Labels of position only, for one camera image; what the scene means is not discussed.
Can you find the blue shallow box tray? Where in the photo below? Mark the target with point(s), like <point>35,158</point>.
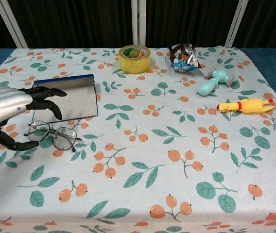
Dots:
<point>79,102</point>

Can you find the yellow packing tape roll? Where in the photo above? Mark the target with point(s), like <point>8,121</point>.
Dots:
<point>134,64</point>

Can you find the black wire-frame eyeglasses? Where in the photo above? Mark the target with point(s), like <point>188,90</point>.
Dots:
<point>63,141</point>

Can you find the brown silver snack packet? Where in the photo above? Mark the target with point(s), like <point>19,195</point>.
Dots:
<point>184,60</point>

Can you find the black pleated curtain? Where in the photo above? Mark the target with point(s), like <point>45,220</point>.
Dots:
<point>79,21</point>

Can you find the yellow rubber chicken toy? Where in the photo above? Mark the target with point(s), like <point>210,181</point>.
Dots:
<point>246,106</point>

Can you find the floral orange fruit tablecloth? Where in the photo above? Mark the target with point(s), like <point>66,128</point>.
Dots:
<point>152,150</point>

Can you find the white slanted frame post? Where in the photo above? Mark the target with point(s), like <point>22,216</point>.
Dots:
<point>10,21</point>
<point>236,21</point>

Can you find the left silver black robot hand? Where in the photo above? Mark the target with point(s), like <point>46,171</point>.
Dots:
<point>2,104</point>

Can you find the white upright frame post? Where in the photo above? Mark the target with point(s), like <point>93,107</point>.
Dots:
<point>138,21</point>

